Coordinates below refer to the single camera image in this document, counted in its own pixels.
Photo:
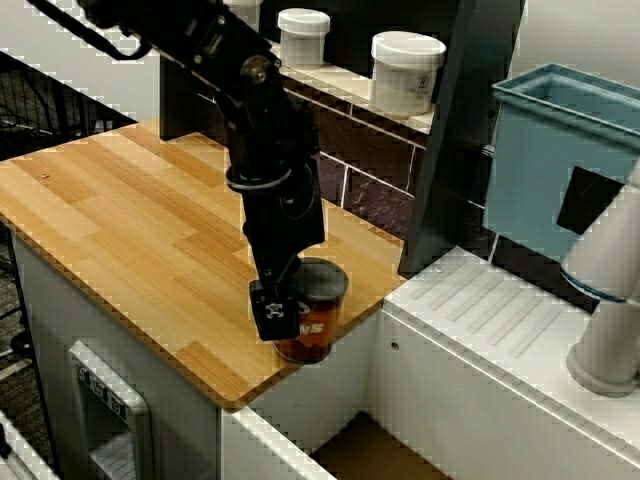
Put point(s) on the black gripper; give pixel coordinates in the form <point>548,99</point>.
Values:
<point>287,220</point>

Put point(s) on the brown beans can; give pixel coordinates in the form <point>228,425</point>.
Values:
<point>320,320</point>

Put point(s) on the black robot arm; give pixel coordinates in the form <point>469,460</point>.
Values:
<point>250,100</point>

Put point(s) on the white toy sink unit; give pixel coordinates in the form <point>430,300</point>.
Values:
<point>450,360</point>

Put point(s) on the white toy kitchen cabinet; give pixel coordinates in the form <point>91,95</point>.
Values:
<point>55,320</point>

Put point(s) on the cream wooden shelf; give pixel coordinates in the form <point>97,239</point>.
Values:
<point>360,87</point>

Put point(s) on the white jar with house print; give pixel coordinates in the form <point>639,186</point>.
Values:
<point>405,75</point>

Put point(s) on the white lidded jar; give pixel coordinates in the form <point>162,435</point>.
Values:
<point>305,40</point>
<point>242,2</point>

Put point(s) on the teal plastic bin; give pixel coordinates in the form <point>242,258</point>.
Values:
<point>530,190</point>

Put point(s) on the black square patch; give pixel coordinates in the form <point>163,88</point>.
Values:
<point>587,200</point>

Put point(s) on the white toy faucet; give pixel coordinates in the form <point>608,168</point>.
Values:
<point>607,300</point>

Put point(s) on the black kitchen frame panel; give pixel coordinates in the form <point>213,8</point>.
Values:
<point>460,125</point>

